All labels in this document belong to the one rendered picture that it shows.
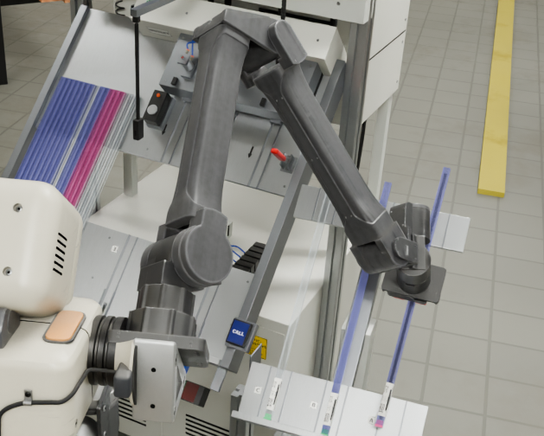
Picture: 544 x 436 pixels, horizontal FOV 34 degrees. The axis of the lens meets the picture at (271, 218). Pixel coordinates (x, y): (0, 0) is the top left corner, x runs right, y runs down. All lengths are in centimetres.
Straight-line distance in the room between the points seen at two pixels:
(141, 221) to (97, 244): 50
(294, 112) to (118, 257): 74
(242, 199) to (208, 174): 143
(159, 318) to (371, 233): 44
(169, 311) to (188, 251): 8
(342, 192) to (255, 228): 110
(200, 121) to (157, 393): 38
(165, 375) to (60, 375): 13
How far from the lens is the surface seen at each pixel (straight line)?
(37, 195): 102
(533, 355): 322
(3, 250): 102
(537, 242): 389
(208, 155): 119
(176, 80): 200
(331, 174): 137
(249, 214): 253
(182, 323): 108
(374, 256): 141
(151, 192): 264
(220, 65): 126
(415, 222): 149
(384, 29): 221
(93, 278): 198
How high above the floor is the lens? 186
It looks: 30 degrees down
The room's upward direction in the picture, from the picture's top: 4 degrees clockwise
